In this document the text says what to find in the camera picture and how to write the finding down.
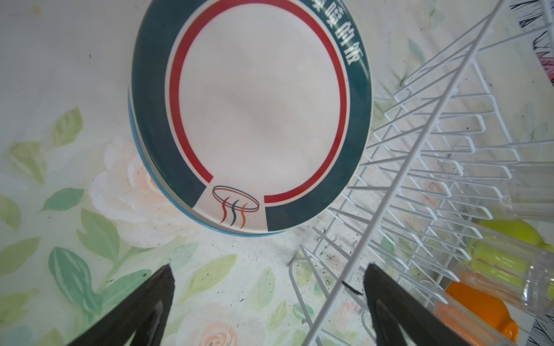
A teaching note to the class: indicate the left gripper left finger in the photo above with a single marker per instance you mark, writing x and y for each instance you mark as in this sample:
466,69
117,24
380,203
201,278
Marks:
140,319

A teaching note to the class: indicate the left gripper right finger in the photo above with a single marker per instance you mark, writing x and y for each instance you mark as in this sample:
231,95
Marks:
394,311

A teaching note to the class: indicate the watermelon pattern plate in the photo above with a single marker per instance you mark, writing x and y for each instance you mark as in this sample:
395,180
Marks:
173,199

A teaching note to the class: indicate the clear glass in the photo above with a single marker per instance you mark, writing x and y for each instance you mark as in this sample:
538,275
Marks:
456,317
515,264

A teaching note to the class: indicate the white wire dish rack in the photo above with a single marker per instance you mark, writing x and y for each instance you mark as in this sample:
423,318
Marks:
462,132

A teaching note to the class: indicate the orange plastic bowl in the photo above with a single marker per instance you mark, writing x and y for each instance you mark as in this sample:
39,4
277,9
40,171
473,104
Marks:
490,309

